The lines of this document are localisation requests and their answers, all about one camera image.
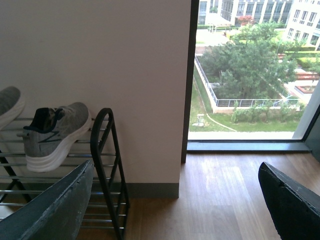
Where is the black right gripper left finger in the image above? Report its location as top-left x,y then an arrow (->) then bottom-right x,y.
0,160 -> 94,240

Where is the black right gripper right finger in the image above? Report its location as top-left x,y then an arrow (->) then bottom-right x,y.
258,162 -> 320,240

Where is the grey knit sneaker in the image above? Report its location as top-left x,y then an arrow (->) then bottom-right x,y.
0,86 -> 25,130
17,102 -> 92,173

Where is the black metal shoe rack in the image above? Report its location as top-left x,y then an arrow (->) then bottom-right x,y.
0,108 -> 130,240

